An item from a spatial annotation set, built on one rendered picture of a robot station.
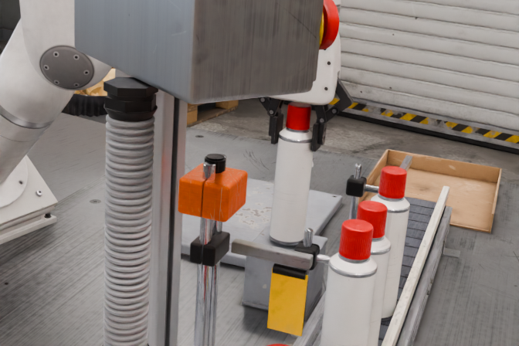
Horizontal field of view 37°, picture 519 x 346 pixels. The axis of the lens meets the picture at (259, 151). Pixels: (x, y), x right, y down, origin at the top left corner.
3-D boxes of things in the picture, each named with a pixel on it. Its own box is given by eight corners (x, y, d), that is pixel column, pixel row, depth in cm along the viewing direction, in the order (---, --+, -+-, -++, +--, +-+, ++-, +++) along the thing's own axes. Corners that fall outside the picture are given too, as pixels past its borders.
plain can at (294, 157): (298, 249, 112) (313, 111, 106) (264, 241, 114) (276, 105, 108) (308, 235, 117) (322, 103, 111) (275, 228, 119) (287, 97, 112)
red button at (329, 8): (314, -2, 50) (350, -3, 52) (279, -10, 53) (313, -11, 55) (309, 56, 51) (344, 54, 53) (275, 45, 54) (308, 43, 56)
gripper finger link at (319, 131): (314, 105, 107) (310, 151, 109) (337, 108, 106) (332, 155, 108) (320, 100, 110) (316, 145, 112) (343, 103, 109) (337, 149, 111)
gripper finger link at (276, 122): (257, 96, 109) (253, 141, 111) (279, 99, 108) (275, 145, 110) (264, 91, 112) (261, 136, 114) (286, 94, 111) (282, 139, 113)
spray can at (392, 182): (391, 325, 103) (411, 179, 97) (352, 316, 105) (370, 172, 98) (398, 307, 108) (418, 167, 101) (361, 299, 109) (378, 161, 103)
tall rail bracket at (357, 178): (379, 264, 132) (391, 172, 127) (337, 255, 134) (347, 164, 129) (383, 256, 135) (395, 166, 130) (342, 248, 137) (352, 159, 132)
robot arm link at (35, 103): (-25, 104, 113) (52, -6, 100) (4, 28, 126) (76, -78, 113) (50, 140, 119) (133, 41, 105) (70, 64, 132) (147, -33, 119)
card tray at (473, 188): (490, 233, 148) (493, 214, 147) (356, 207, 156) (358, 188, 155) (499, 184, 175) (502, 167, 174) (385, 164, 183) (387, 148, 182)
